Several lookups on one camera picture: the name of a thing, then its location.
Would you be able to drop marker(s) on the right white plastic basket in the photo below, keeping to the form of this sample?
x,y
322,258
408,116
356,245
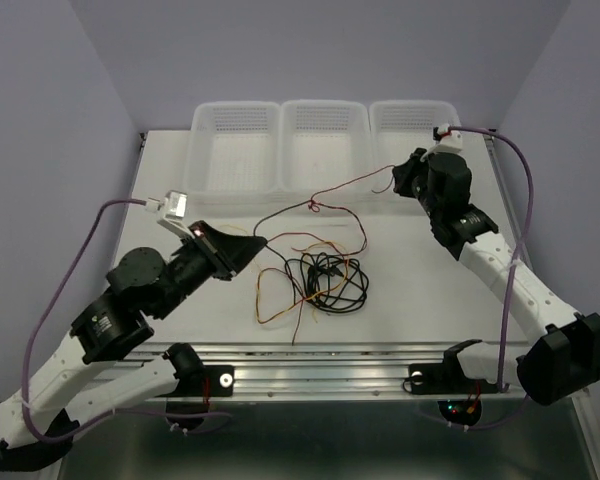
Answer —
x,y
397,128

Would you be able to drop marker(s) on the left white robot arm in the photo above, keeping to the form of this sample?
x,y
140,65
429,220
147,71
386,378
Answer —
x,y
39,423

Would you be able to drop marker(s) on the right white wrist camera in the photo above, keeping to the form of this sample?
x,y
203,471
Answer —
x,y
446,140

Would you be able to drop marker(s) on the white plastic basket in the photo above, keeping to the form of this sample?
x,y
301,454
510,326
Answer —
x,y
323,144
232,151
397,128

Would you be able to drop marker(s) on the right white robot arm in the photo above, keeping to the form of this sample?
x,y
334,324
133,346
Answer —
x,y
562,353

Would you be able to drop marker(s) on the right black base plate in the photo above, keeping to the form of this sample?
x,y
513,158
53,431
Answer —
x,y
439,378

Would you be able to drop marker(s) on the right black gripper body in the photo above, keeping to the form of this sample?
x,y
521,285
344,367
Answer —
x,y
427,199

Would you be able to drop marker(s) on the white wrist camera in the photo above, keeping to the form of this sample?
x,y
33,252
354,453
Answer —
x,y
446,140
171,214

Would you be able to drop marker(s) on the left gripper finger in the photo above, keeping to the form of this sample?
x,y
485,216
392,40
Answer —
x,y
239,252
215,237

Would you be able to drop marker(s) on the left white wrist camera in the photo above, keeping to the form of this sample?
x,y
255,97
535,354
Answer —
x,y
171,214

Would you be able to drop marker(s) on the left white plastic basket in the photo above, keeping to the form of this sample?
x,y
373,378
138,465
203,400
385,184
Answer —
x,y
232,151

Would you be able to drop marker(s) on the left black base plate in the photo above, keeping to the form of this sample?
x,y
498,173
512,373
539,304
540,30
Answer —
x,y
216,381

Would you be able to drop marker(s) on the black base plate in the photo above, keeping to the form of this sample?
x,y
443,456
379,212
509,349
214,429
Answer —
x,y
216,381
439,378

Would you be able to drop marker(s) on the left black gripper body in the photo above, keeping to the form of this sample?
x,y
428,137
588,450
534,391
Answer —
x,y
197,265

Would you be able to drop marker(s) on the middle white plastic basket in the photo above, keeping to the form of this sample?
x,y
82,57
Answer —
x,y
323,144

